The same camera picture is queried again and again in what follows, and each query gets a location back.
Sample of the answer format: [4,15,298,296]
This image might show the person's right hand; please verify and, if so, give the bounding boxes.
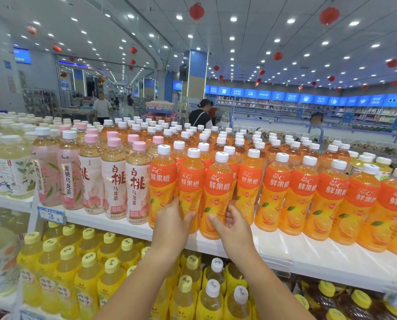
[207,204,257,264]

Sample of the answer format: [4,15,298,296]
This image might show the person's left hand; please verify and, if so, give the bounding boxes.
[150,198,198,260]

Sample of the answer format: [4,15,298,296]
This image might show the orange juice bottles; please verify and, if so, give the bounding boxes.
[100,116,352,229]

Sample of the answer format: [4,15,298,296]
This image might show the white shelf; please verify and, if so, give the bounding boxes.
[0,189,397,320]

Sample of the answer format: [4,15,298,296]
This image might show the person's left forearm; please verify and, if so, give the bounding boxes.
[93,248,184,320]

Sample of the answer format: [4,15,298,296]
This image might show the person's right forearm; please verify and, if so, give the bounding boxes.
[233,249,316,320]

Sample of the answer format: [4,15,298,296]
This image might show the yellow cap bottles lower shelf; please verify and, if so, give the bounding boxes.
[195,257,252,320]

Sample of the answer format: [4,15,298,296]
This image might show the rows of pink label bottles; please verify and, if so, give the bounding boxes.
[31,121,166,225]

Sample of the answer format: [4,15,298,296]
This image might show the rows of lemon yellow bottles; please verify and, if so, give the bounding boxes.
[17,221,202,320]

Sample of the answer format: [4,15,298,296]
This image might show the rows of yellow cap bottles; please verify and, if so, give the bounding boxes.
[295,280,397,320]

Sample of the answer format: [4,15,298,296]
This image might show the blue illuminated sign band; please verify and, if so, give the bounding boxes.
[205,84,397,108]

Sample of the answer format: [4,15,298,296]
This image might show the rows of pale floral bottles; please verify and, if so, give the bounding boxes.
[0,111,72,200]

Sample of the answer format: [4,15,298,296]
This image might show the rows of clear printed bottles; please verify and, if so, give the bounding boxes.
[0,208,31,299]

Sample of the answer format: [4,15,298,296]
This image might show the blue beige pillar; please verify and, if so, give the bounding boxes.
[182,49,208,112]

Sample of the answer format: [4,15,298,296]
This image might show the white accessory display racks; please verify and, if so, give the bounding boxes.
[22,88,96,120]

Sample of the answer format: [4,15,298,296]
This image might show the blue rail display counter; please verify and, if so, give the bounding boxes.
[230,115,397,145]

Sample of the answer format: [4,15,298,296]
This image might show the blue wall screen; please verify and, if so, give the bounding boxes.
[13,47,32,65]

